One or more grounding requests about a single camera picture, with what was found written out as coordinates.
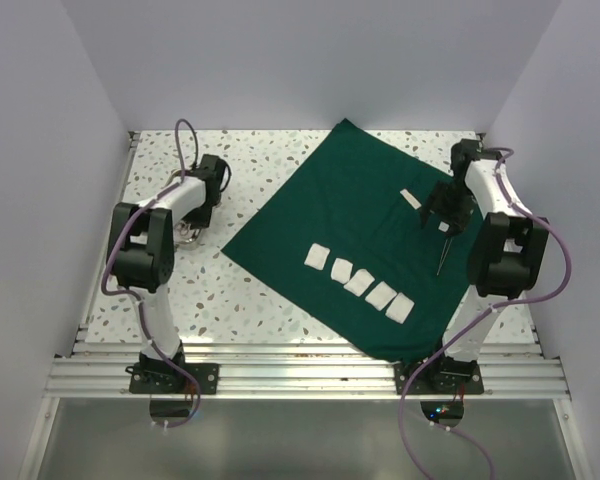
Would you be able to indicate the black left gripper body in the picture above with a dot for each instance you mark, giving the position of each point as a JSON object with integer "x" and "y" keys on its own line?
{"x": 200, "y": 216}

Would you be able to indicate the stainless steel instrument tray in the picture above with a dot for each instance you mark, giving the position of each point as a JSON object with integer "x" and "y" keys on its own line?
{"x": 184, "y": 243}

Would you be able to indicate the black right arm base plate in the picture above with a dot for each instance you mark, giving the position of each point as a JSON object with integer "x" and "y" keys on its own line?
{"x": 446, "y": 376}

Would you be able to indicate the white indicator strip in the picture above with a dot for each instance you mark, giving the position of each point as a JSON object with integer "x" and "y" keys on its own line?
{"x": 411, "y": 199}

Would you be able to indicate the steel hemostat forceps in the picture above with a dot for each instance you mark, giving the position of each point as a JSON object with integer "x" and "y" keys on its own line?
{"x": 182, "y": 230}

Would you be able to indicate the white gauze pad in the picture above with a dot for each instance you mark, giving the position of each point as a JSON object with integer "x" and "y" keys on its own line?
{"x": 341, "y": 270}
{"x": 399, "y": 308}
{"x": 359, "y": 282}
{"x": 317, "y": 256}
{"x": 380, "y": 296}

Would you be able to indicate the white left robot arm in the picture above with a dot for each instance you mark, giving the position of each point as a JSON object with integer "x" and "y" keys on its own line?
{"x": 141, "y": 251}

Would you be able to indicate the green surgical drape cloth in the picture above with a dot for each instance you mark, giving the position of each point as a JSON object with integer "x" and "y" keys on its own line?
{"x": 346, "y": 197}

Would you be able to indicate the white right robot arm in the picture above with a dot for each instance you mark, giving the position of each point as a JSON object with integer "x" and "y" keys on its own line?
{"x": 503, "y": 262}

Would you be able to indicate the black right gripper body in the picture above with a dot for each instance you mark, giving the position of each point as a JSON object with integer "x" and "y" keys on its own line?
{"x": 453, "y": 196}

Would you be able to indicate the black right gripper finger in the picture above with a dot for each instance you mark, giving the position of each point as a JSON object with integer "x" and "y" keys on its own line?
{"x": 458, "y": 222}
{"x": 431, "y": 204}

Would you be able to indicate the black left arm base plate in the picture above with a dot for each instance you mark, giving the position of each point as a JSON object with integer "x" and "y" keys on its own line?
{"x": 165, "y": 380}

